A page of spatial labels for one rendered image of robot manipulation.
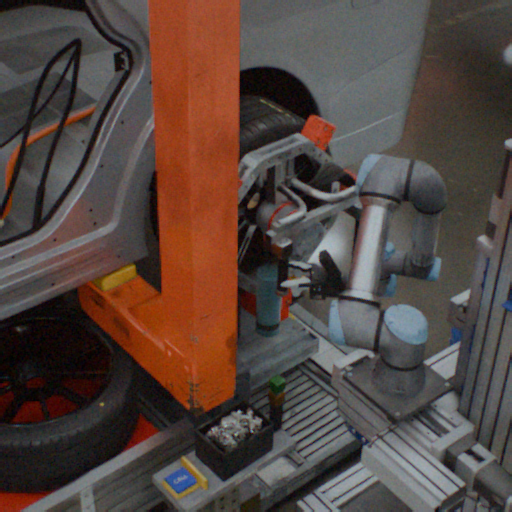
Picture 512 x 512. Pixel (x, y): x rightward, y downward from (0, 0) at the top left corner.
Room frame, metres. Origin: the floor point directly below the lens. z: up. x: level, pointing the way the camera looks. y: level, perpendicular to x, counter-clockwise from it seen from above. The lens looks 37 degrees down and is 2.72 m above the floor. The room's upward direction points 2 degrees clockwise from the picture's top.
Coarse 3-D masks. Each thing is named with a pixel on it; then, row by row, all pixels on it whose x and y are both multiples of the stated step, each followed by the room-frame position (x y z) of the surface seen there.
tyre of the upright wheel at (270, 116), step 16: (240, 96) 3.00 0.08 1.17; (256, 96) 3.03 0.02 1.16; (240, 112) 2.87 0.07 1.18; (256, 112) 2.87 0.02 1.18; (272, 112) 2.89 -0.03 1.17; (288, 112) 2.95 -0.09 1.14; (240, 128) 2.78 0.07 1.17; (256, 128) 2.78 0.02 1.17; (272, 128) 2.81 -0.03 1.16; (288, 128) 2.85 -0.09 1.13; (240, 144) 2.72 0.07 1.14; (256, 144) 2.76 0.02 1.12; (240, 288) 2.73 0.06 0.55
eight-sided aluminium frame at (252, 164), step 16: (272, 144) 2.77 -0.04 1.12; (288, 144) 2.80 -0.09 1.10; (304, 144) 2.79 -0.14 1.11; (240, 160) 2.69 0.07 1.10; (256, 160) 2.67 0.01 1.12; (272, 160) 2.70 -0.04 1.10; (320, 160) 2.84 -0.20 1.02; (240, 176) 2.67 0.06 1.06; (256, 176) 2.66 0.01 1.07; (240, 192) 2.61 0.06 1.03; (304, 256) 2.81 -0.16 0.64; (240, 272) 2.68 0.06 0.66; (288, 272) 2.76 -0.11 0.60
